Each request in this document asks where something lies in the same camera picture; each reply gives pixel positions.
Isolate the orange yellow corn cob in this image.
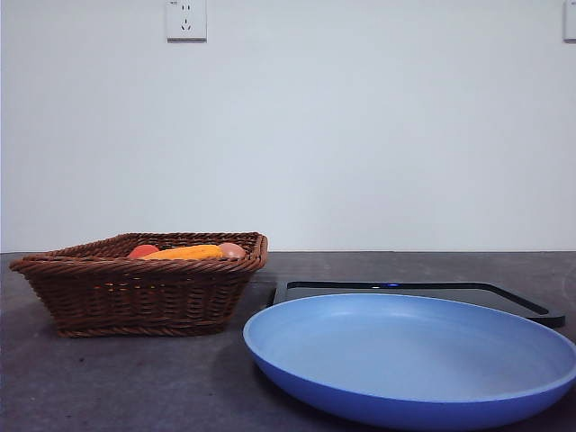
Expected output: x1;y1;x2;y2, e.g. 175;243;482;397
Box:
141;244;222;261

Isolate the blue round plate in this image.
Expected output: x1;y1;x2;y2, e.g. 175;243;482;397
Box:
242;292;576;418

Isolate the brown wicker basket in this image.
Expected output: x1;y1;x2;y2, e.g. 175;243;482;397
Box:
8;231;270;339

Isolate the pinkish brown egg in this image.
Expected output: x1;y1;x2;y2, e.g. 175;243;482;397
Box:
219;242;248;261

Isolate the black rectangular tray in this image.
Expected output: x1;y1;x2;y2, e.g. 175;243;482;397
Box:
269;281;567;329

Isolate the red tomato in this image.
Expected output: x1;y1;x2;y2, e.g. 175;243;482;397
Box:
128;244;161;260

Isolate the white wall power socket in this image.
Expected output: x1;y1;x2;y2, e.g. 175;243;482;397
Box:
166;0;208;44

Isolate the white wall switch plate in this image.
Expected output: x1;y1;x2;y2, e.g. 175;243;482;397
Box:
562;0;576;44

